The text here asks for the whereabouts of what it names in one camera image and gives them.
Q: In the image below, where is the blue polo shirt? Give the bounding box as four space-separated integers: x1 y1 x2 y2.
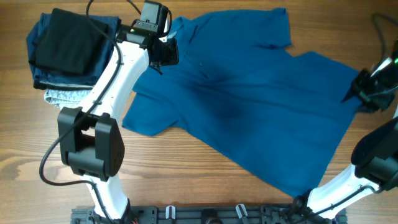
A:
123 8 360 197

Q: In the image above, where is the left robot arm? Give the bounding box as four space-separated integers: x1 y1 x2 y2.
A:
58 1 178 223

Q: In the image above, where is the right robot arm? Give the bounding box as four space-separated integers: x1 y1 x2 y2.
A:
286 45 397 223

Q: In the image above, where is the folded light grey garment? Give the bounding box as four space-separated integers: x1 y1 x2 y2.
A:
44 89 91 108

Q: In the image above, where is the folded dark blue garment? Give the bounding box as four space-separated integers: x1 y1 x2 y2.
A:
26 13 121 86

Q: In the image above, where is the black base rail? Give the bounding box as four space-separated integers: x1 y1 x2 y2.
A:
70 203 348 224

